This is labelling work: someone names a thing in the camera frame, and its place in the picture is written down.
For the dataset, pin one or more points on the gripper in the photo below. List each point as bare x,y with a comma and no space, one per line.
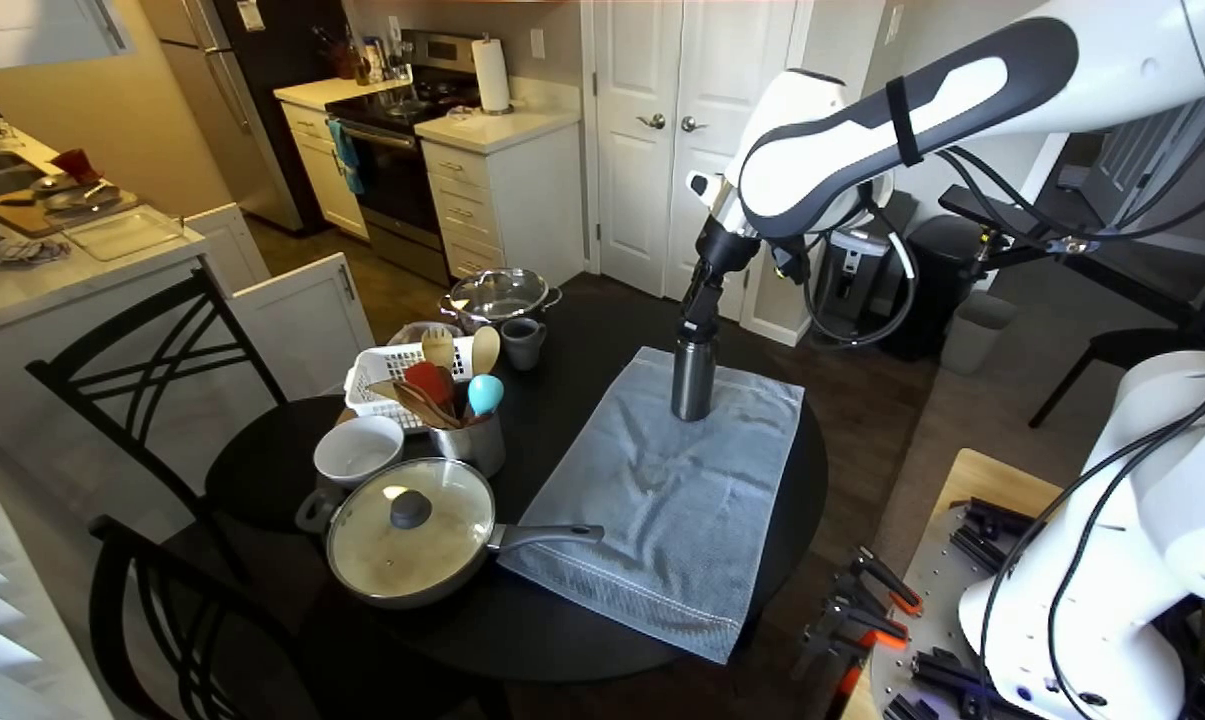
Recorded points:
728,250

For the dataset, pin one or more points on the black bottle lid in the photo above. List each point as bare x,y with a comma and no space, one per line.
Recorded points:
696,341

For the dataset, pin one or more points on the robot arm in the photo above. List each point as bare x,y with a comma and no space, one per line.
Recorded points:
962,90

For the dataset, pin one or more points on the steel bottle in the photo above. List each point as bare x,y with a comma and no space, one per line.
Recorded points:
693,385

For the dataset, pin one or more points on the glass pot lid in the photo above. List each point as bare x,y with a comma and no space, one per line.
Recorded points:
497,293

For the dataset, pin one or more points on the glass pan lid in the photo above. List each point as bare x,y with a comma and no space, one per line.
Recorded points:
412,535

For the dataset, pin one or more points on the black and silver bin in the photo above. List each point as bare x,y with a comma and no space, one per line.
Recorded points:
847,275

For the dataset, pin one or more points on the white double door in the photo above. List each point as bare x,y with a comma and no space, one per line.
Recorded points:
642,150

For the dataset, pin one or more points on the black trash can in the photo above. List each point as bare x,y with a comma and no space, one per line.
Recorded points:
937,280

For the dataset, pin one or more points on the white drawer cabinet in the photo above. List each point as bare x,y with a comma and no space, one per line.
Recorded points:
522,190

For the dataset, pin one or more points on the grey mug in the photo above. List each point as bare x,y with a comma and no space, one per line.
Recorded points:
522,342

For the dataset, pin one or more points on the grey cloth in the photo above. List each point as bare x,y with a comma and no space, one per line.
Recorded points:
662,500

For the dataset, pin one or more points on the small grey bin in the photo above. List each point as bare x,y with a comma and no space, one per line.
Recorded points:
974,335

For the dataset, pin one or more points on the wooden spoon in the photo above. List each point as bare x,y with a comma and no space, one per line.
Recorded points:
485,348
438,350

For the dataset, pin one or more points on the steel pot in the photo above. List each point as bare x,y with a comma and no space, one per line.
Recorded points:
462,312

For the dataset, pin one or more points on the teal spatula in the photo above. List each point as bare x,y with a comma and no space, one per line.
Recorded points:
485,394

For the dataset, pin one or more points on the paper towel roll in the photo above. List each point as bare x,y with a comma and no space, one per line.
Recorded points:
491,75

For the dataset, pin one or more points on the metal utensil holder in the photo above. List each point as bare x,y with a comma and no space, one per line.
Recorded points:
474,445

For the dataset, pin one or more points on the red spatula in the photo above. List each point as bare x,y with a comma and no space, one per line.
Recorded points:
430,382

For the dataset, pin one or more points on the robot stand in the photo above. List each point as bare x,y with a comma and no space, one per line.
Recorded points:
967,480

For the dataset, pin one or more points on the stove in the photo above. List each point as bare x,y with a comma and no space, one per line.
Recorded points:
402,170

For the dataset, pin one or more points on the grey frying pan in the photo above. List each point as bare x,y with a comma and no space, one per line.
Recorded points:
552,536

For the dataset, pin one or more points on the bundle of wooden utensils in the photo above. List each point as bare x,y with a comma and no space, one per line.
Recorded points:
417,402

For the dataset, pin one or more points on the black and orange clamp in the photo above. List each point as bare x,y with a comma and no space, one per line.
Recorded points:
887,582
848,685
857,630

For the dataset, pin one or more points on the white plastic basket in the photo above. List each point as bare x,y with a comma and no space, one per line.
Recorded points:
377,370

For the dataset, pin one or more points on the teal dish towel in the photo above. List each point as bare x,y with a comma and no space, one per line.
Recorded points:
346,160

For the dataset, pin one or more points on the white kitchen cabinet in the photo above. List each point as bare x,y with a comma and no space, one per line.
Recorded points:
322,170

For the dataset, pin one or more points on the white bowl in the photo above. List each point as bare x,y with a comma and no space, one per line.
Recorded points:
357,450

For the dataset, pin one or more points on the white cabinet door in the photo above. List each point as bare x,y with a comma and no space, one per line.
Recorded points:
302,325

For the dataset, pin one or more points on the refrigerator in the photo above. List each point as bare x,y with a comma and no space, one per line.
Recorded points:
232,110

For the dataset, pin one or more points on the black chair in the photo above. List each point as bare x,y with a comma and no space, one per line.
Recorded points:
162,345
142,620

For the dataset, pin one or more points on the glass baking dish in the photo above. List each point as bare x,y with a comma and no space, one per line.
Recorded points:
127,235

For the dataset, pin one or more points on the kitchen counter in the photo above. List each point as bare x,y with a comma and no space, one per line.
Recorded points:
52,290

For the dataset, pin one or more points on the wooden cutting board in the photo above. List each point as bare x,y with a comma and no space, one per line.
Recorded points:
22,215

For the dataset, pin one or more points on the crumpled cloth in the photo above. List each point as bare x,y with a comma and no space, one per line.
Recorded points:
17,252

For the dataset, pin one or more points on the window blind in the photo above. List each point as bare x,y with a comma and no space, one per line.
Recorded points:
12,620

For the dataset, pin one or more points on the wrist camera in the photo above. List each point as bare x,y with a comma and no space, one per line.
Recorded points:
788,258

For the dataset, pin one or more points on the light switch plate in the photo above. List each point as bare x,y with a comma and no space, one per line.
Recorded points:
537,43

